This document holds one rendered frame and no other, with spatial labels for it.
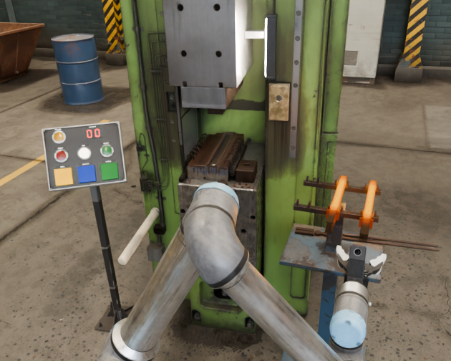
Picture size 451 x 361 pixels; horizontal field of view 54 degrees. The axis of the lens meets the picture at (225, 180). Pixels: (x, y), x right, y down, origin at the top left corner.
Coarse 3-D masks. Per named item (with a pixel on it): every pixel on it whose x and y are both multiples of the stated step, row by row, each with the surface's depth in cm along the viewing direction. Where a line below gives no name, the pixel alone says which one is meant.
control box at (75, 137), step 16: (48, 128) 198; (64, 128) 199; (80, 128) 200; (96, 128) 201; (112, 128) 203; (48, 144) 197; (64, 144) 199; (80, 144) 200; (96, 144) 201; (112, 144) 202; (48, 160) 197; (64, 160) 198; (80, 160) 199; (96, 160) 201; (112, 160) 202; (48, 176) 197; (96, 176) 200
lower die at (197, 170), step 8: (208, 136) 243; (216, 136) 240; (224, 136) 237; (232, 136) 236; (240, 136) 238; (208, 144) 233; (216, 144) 230; (232, 144) 229; (200, 152) 224; (208, 152) 221; (224, 152) 218; (192, 160) 215; (200, 160) 212; (208, 160) 210; (224, 160) 211; (232, 160) 214; (192, 168) 210; (200, 168) 209; (208, 168) 208; (216, 168) 207; (224, 168) 206; (192, 176) 212; (200, 176) 211; (208, 176) 210; (216, 176) 209; (224, 176) 208
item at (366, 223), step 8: (376, 184) 181; (368, 192) 175; (368, 200) 170; (368, 208) 164; (368, 216) 159; (360, 224) 158; (368, 224) 154; (360, 232) 150; (368, 232) 150; (360, 240) 151
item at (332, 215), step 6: (342, 180) 184; (342, 186) 180; (336, 192) 176; (342, 192) 176; (336, 198) 171; (336, 204) 167; (330, 210) 163; (336, 210) 164; (330, 216) 158; (336, 216) 162; (330, 222) 155; (330, 228) 156
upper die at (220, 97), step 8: (184, 88) 192; (192, 88) 191; (200, 88) 190; (208, 88) 190; (216, 88) 189; (224, 88) 188; (232, 88) 202; (184, 96) 194; (192, 96) 193; (200, 96) 192; (208, 96) 191; (216, 96) 190; (224, 96) 190; (232, 96) 203; (184, 104) 195; (192, 104) 195; (200, 104) 194; (208, 104) 193; (216, 104) 192; (224, 104) 191
